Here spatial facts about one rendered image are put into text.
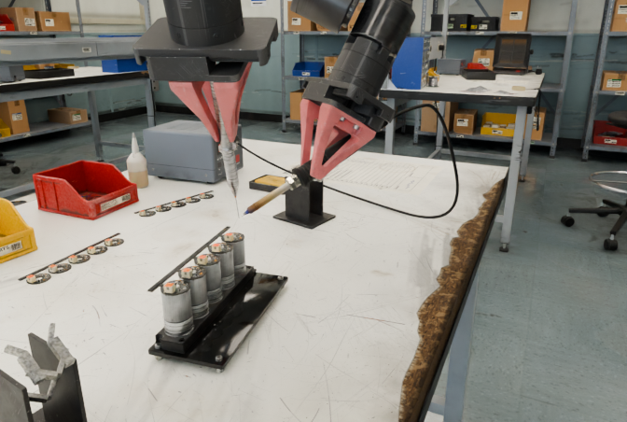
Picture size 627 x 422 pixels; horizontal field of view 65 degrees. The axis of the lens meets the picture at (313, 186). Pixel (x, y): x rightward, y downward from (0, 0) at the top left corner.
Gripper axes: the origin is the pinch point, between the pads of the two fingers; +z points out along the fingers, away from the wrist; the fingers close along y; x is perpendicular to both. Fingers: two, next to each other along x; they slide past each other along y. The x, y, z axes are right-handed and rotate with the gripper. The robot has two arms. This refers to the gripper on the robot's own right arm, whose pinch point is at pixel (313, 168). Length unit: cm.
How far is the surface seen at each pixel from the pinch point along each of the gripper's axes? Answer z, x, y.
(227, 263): 12.4, -5.8, 2.4
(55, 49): 4, -16, -279
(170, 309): 16.0, -11.8, 8.0
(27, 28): 1, -34, -480
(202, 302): 15.4, -8.4, 6.3
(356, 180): -1.3, 28.0, -28.7
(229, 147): 1.6, -11.4, 3.8
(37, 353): 19.2, -21.0, 12.3
